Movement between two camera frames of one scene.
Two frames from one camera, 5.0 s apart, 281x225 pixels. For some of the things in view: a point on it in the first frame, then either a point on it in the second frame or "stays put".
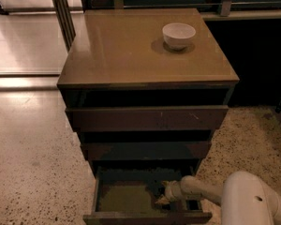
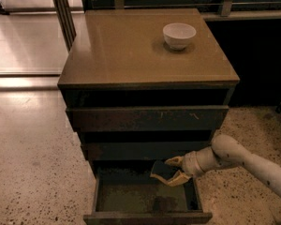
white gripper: [170, 191] → [189, 163]
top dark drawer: [147, 118] stays put
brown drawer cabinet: [143, 87] stays put
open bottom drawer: [125, 195] stays put
